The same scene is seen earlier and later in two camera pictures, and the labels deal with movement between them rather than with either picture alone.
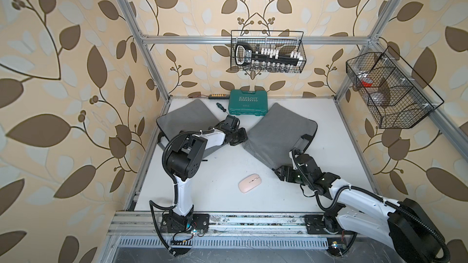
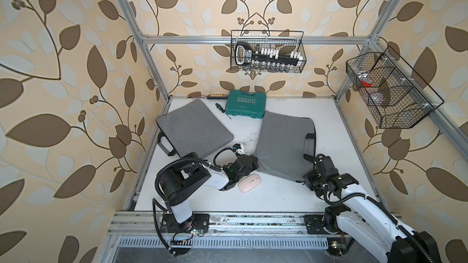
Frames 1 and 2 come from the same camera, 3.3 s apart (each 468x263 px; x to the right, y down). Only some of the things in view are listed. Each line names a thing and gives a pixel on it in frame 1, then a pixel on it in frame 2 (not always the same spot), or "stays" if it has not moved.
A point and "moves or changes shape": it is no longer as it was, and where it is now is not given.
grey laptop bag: [192, 116] stays
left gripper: [243, 136] to [254, 164]
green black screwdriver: [220, 106] stays
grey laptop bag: [271, 140] moves or changes shape
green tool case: [248, 103] stays
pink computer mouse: [249, 182] stays
